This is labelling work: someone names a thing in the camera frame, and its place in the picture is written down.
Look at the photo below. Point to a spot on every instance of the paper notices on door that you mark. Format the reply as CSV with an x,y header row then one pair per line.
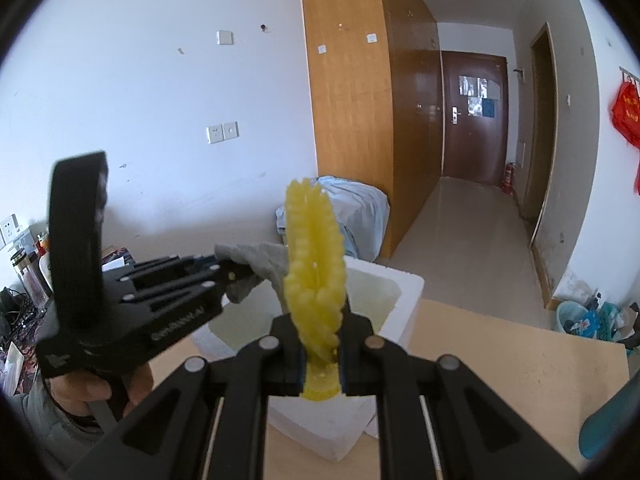
x,y
477,92

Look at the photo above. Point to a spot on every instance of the white wall socket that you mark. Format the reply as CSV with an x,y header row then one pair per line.
x,y
9,230

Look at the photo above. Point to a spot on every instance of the wooden wardrobe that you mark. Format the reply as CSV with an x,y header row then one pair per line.
x,y
345,85

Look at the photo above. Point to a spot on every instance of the grey cloth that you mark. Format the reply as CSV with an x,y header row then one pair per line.
x,y
260,260

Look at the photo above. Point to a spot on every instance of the dark brown entrance door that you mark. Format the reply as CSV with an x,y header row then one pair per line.
x,y
470,150

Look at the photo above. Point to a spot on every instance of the single white wall switch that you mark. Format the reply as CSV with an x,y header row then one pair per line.
x,y
225,37

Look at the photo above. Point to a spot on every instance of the teal metal canister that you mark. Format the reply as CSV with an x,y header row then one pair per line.
x,y
610,420

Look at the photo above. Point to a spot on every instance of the person's left forearm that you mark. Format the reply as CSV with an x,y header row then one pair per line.
x,y
50,440

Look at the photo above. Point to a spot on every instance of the metal wall hook rack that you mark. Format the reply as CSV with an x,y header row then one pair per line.
x,y
629,74

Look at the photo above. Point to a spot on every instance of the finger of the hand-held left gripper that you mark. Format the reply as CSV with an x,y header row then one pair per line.
x,y
160,266
195,287

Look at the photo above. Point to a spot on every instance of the printed paper leaflets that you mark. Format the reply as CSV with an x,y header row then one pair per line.
x,y
117,260

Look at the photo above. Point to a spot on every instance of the red plastic bag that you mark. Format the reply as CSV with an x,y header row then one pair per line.
x,y
627,112

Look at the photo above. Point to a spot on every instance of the brown side door frame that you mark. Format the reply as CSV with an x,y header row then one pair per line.
x,y
545,160

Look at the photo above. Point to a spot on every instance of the light blue bedding bundle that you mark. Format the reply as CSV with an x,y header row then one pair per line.
x,y
360,215

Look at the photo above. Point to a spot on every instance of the white foam box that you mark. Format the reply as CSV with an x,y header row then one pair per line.
x,y
395,310

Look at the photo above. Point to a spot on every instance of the person's left hand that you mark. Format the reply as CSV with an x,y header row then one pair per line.
x,y
75,397

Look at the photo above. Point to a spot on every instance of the light blue waste basin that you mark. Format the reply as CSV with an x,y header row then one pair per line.
x,y
570,317

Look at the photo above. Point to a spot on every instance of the bottles on side shelf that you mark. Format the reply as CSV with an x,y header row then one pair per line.
x,y
27,275

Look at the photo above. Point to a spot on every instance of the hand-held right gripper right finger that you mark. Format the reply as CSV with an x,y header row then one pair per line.
x,y
357,360

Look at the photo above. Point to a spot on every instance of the yellow foam fruit net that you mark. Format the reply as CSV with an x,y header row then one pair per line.
x,y
315,260

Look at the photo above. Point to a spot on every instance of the double white wall switch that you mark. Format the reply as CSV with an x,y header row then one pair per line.
x,y
222,132

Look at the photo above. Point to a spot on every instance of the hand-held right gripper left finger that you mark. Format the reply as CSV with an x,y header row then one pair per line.
x,y
287,360

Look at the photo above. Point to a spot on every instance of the red fire extinguisher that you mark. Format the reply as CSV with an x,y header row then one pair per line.
x,y
508,177

